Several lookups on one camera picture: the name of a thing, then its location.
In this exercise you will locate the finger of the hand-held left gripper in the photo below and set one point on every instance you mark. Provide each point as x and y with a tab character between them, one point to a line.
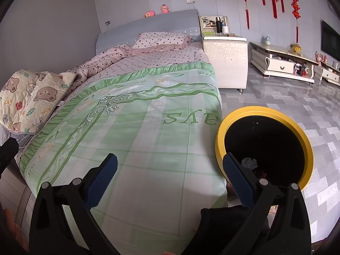
8	154

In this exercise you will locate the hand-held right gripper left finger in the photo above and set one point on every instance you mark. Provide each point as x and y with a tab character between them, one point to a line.
102	178

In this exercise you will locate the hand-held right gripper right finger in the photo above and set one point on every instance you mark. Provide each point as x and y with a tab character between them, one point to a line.
237	178

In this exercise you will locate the white cloth bundle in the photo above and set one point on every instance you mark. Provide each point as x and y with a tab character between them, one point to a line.
249	162

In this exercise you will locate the yellow round trash bin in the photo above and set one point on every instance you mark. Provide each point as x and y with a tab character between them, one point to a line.
220	138

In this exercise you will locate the person's left hand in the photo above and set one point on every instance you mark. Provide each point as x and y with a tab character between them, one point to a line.
16	228

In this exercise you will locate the green patterned bedsheet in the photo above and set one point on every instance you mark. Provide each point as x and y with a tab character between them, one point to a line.
148	151

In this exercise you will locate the bear print blanket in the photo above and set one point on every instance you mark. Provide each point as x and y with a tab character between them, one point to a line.
34	95

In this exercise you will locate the pink dotted quilt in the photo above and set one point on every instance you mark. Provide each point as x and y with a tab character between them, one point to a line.
101	61

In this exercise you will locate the white nightstand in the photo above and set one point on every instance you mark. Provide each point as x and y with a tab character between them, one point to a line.
225	61

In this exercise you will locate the white TV stand with drawer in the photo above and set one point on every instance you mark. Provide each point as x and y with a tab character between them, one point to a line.
279	65

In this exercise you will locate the pink dotted bed sheet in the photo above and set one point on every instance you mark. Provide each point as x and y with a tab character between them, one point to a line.
159	58

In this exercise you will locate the small white cabinet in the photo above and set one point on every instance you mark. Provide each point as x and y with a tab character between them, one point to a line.
329	75

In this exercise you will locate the baby bottle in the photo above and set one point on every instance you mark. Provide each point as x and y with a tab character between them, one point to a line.
267	40

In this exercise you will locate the yellow toy figure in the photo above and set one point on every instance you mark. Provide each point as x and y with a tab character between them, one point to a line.
295	49

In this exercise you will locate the pink dotted pillow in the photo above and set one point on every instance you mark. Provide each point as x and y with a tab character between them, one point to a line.
159	41

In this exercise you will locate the white cup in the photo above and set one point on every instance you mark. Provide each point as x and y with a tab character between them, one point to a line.
225	30

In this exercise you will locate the black thermos bottle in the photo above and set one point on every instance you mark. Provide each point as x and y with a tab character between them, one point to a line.
219	25

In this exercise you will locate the grey upholstered headboard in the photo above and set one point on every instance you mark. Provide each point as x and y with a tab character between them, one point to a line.
159	21

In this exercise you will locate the pink plush toy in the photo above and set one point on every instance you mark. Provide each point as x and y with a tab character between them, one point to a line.
164	9
149	14

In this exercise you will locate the black wall television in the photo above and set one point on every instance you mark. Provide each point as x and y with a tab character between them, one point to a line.
330	39

